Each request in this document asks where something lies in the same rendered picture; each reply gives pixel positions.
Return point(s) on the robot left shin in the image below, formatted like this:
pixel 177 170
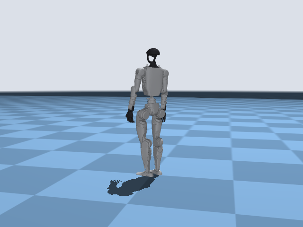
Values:
pixel 146 153

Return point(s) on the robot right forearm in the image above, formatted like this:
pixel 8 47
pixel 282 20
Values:
pixel 163 99

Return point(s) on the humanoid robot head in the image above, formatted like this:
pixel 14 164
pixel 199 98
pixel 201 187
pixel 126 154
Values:
pixel 152 52

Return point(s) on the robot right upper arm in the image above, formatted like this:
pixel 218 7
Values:
pixel 165 81

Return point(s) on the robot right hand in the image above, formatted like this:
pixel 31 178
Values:
pixel 164 118

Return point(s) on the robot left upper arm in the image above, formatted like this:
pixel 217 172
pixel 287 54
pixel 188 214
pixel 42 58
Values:
pixel 138 77

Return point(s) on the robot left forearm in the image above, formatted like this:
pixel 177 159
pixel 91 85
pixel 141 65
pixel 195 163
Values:
pixel 133 96

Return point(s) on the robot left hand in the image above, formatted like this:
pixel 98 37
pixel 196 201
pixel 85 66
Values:
pixel 129 115

